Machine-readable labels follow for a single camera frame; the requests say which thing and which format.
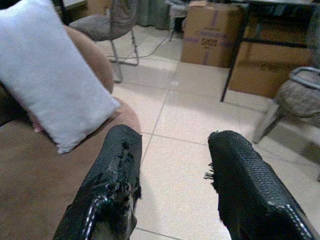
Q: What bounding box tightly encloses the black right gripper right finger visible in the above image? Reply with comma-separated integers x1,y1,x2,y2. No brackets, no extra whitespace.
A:
204,129,316,240

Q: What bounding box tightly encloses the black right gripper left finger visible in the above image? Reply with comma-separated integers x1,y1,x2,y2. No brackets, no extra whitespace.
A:
52,124,143,240

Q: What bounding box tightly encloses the brown sofa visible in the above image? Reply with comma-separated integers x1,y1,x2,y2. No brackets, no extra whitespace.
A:
0,24,142,240

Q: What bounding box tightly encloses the white rectangular pillow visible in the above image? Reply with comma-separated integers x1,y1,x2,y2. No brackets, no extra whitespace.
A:
0,0,121,154

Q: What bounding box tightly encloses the plain large cardboard box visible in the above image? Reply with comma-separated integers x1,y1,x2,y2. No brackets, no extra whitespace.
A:
227,15,315,99

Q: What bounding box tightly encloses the cardboard box with purple print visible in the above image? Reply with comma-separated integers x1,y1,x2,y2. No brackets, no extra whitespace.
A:
180,0,247,69

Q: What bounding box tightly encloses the grey fabric metal-frame chair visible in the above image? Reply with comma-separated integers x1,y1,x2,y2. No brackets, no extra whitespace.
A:
67,0,140,84
164,0,191,42
251,66,320,145

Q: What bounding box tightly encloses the grey floor cable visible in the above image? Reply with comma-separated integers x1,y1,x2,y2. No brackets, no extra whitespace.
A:
107,24,176,60

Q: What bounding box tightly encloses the black metal-frame table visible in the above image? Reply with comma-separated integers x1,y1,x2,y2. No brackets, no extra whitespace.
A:
219,0,320,103

